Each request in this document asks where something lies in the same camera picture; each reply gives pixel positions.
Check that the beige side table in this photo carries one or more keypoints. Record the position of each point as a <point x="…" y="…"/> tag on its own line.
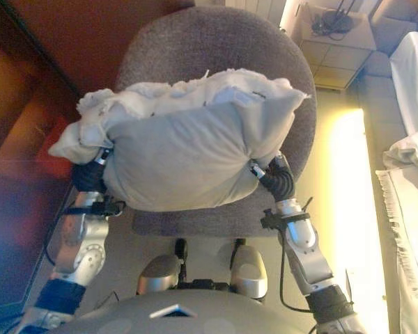
<point x="334" y="59"/>

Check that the white sheet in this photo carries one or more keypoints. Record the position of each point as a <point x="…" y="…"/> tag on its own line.
<point x="414" y="76"/>

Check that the cream fringed blanket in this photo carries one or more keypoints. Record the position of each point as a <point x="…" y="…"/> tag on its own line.
<point x="411" y="243"/>

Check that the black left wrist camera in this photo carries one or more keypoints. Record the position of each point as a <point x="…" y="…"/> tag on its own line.
<point x="106" y="208"/>

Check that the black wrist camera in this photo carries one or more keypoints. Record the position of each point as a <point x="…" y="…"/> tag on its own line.
<point x="270" y="221"/>
<point x="106" y="208"/>

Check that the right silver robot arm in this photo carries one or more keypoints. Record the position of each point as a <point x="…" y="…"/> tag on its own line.
<point x="306" y="257"/>

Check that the dark brown wooden cabinet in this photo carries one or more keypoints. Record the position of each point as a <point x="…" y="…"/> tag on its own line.
<point x="21" y="104"/>

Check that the left silver robot leg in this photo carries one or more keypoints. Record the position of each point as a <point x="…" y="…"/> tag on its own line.
<point x="156" y="275"/>

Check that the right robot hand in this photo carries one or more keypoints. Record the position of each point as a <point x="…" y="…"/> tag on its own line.
<point x="280" y="181"/>

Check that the black lamp base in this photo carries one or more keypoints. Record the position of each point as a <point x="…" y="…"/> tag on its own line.
<point x="334" y="19"/>

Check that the grey fabric armchair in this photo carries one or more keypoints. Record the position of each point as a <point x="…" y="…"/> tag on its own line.
<point x="212" y="45"/>

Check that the grey robot torso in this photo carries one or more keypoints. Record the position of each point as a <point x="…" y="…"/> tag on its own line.
<point x="195" y="316"/>

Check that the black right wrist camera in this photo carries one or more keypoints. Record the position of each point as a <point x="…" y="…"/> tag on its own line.
<point x="270" y="221"/>

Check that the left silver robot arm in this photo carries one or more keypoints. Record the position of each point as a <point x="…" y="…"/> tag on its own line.
<point x="80" y="257"/>

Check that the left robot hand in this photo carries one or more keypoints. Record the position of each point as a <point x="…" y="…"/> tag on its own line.
<point x="87" y="177"/>

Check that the white pillow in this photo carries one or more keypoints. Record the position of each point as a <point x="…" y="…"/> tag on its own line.
<point x="411" y="149"/>

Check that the white frayed cushion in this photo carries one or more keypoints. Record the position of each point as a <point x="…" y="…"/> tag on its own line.
<point x="181" y="156"/>

